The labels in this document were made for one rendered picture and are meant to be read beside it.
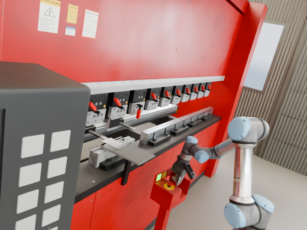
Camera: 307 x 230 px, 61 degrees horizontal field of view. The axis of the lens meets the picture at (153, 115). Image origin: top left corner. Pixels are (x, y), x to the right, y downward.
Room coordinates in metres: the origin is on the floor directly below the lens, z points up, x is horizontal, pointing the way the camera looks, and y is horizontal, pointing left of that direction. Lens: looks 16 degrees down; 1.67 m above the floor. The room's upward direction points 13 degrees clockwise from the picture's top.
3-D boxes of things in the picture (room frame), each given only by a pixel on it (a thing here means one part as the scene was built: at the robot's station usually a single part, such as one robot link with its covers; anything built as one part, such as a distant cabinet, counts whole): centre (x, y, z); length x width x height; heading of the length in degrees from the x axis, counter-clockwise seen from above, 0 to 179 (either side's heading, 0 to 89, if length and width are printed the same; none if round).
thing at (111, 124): (1.49, 0.23, 1.13); 0.10 x 0.02 x 0.10; 153
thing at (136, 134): (2.20, 0.29, 0.81); 0.64 x 0.08 x 0.14; 63
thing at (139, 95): (1.65, 0.15, 1.26); 0.15 x 0.09 x 0.17; 153
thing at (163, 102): (2.01, -0.04, 1.26); 0.15 x 0.09 x 0.17; 153
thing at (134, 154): (1.43, 0.09, 1.00); 0.26 x 0.18 x 0.01; 63
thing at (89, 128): (1.58, 0.37, 1.01); 0.26 x 0.12 x 0.05; 63
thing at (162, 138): (2.01, -0.10, 0.89); 0.30 x 0.05 x 0.03; 153
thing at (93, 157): (1.54, 0.20, 0.92); 0.39 x 0.06 x 0.10; 153
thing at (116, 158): (1.50, 0.16, 0.89); 0.30 x 0.05 x 0.03; 153
